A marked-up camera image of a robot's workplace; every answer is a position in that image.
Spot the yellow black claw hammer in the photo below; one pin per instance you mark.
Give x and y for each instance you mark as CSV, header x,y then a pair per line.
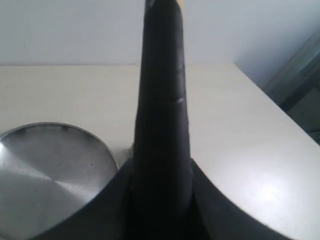
x,y
161,155

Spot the round stainless steel plate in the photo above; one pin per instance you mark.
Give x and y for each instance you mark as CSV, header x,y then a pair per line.
x,y
48,171

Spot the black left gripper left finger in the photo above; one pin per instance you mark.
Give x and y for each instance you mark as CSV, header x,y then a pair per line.
x,y
103,218

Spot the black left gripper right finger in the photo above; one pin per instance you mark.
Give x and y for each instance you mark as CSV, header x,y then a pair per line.
x,y
221,218

